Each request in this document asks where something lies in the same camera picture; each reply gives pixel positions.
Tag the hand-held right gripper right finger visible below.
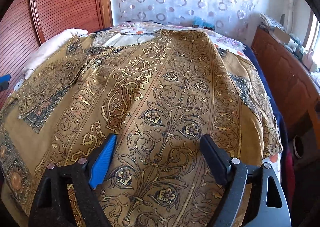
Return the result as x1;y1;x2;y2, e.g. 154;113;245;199
199;134;292;227

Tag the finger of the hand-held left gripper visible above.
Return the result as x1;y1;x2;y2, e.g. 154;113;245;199
0;74;12;91

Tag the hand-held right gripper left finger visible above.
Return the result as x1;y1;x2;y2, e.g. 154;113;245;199
28;134;118;227

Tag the golden paisley patterned shirt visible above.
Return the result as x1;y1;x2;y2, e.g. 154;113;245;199
0;28;284;227

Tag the white pillow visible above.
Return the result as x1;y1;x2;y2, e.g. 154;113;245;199
24;29;88;80

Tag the dark red cloth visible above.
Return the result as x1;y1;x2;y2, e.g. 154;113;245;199
285;152;297;205

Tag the waste bin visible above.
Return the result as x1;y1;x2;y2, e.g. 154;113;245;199
292;134;307;160

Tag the navy blue blanket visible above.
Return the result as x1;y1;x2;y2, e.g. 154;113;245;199
244;44;285;147

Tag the wooden cabinet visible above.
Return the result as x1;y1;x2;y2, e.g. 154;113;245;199
251;26;320;157

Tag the cardboard box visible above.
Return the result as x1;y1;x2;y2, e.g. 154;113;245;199
271;27;292;43

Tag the pile of folded cloths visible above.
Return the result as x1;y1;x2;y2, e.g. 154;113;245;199
259;12;285;33

